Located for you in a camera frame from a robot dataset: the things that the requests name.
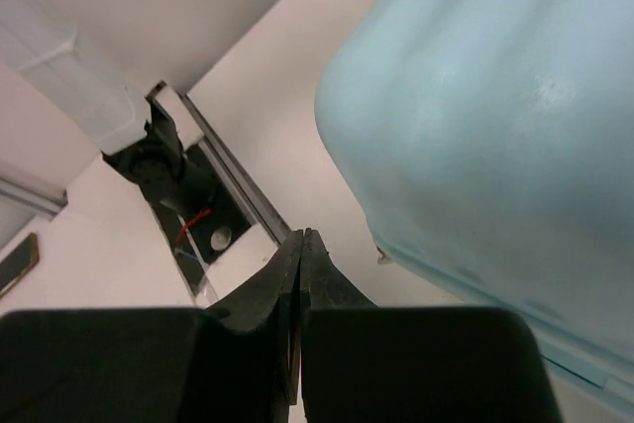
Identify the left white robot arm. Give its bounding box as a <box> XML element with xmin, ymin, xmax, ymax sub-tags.
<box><xmin>1</xmin><ymin>0</ymin><xmax>184</xmax><ymax>203</ymax></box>

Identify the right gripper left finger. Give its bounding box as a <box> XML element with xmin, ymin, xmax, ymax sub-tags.
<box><xmin>1</xmin><ymin>231</ymin><xmax>303</xmax><ymax>422</ymax></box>

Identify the silver zipper pull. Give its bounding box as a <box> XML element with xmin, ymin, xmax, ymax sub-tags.
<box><xmin>376</xmin><ymin>247</ymin><xmax>392</xmax><ymax>265</ymax></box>

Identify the light blue hard-shell suitcase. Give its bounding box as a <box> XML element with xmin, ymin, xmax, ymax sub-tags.
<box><xmin>315</xmin><ymin>0</ymin><xmax>633</xmax><ymax>421</ymax></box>

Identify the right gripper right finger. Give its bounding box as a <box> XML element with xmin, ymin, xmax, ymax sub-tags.
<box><xmin>300</xmin><ymin>230</ymin><xmax>562</xmax><ymax>422</ymax></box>

